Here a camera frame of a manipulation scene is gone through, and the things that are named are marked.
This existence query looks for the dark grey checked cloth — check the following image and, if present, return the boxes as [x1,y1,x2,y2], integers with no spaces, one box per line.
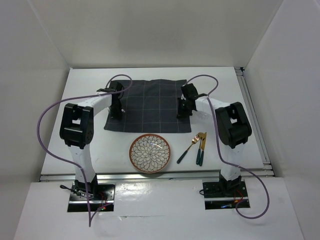
[104,79,191,134]

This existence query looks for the floral patterned plate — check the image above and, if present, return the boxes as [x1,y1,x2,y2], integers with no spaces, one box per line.
[129,133,171,174]

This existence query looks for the clear drinking glass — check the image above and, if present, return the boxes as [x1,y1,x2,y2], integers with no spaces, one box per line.
[198,111,211,121]

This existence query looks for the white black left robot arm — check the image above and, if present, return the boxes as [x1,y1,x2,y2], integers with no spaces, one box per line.
[59,81,124,200]

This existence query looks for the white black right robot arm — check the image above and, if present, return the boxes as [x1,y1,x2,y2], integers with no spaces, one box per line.
[177,83,252,196]

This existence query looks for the gold fork green handle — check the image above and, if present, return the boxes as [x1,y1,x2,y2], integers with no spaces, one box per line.
[196,132,204,165]

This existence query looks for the gold spoon green handle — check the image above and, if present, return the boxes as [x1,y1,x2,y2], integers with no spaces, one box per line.
[176,134,201,164]

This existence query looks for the gold knife green handle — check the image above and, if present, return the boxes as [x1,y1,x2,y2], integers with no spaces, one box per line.
[199,132,207,166]

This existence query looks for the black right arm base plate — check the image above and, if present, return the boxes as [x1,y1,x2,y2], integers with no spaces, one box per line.
[199,181,251,210]

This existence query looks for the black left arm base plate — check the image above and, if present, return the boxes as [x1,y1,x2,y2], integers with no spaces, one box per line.
[59,184,116,213]

